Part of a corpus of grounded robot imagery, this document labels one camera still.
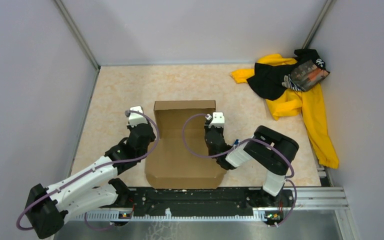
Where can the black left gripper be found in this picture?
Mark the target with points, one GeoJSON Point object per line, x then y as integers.
{"type": "Point", "coordinates": [130, 128]}

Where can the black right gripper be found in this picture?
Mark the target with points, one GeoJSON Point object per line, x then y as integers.
{"type": "Point", "coordinates": [207, 128]}

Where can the brown cardboard box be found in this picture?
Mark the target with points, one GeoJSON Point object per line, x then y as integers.
{"type": "Point", "coordinates": [179, 160]}

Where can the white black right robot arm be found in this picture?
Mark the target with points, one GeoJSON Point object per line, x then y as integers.
{"type": "Point", "coordinates": [271, 149]}

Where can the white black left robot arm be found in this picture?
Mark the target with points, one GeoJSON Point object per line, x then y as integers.
{"type": "Point", "coordinates": [49, 208]}

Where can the black cloth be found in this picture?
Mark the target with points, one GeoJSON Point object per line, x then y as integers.
{"type": "Point", "coordinates": [267, 79]}

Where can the yellow cloth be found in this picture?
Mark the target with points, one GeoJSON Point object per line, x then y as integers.
{"type": "Point", "coordinates": [312, 107]}

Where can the patterned grey pouch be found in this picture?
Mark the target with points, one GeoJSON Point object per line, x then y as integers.
{"type": "Point", "coordinates": [306, 75]}

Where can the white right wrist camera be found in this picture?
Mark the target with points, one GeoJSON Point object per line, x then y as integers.
{"type": "Point", "coordinates": [216, 119]}

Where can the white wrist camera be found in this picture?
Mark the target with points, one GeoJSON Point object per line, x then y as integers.
{"type": "Point", "coordinates": [134, 116]}
{"type": "Point", "coordinates": [216, 119]}

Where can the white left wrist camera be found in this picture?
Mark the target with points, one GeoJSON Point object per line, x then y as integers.
{"type": "Point", "coordinates": [134, 116]}

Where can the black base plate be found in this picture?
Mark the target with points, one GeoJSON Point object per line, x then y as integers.
{"type": "Point", "coordinates": [219, 202]}

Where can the aluminium frame rail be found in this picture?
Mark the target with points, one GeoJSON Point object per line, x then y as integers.
{"type": "Point", "coordinates": [317, 213]}

